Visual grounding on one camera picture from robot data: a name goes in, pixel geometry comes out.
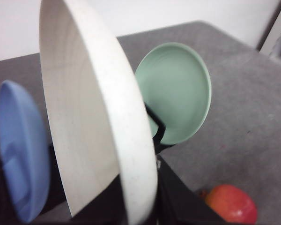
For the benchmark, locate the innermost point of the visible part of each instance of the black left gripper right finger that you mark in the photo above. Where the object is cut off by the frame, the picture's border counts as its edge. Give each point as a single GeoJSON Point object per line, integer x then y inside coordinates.
{"type": "Point", "coordinates": [177, 203]}

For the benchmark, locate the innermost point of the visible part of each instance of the red pomegranate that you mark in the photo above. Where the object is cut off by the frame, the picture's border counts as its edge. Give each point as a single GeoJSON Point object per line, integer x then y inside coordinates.
{"type": "Point", "coordinates": [232, 203]}

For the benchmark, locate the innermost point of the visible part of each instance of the white plate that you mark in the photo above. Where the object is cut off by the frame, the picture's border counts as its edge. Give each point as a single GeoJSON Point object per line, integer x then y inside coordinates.
{"type": "Point", "coordinates": [98, 124]}

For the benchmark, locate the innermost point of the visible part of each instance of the blue plate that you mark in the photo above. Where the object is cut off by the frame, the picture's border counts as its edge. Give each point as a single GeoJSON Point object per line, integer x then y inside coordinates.
{"type": "Point", "coordinates": [24, 152]}

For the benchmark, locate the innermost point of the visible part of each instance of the green plate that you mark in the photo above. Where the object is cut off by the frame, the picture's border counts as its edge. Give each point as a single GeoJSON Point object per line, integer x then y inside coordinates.
{"type": "Point", "coordinates": [176, 86]}

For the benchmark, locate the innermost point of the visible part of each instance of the black dish rack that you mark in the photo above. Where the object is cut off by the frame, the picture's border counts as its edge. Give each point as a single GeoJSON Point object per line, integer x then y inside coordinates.
{"type": "Point", "coordinates": [111, 209]}

